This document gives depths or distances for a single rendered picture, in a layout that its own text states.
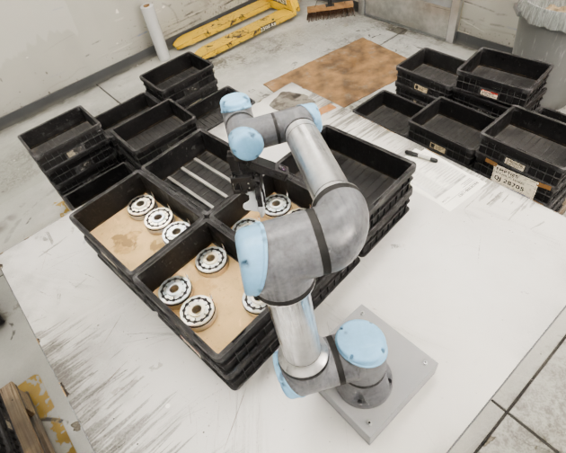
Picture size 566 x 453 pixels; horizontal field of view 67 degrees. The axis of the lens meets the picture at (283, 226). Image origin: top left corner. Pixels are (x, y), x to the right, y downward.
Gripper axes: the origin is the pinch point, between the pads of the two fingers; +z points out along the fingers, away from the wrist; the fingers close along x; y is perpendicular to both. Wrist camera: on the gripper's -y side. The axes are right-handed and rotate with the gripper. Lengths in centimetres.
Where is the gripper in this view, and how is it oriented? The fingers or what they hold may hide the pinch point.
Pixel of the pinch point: (264, 208)
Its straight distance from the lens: 128.3
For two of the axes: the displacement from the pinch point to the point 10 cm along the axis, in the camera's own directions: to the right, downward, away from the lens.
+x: 0.0, 6.7, -7.4
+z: 1.2, 7.4, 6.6
